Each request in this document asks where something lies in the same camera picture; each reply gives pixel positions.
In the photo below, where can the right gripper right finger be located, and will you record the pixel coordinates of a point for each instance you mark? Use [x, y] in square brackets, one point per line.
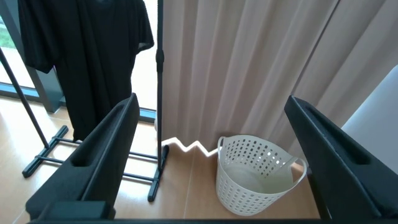
[348, 174]

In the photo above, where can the black clothes rack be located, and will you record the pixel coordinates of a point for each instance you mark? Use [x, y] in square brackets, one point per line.
[160, 77]

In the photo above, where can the beige curtain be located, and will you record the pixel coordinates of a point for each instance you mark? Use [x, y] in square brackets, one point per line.
[248, 62]

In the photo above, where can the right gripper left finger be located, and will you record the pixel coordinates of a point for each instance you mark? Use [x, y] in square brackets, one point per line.
[102, 161]

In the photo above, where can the white laundry basket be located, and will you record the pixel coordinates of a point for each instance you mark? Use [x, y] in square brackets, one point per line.
[242, 193]

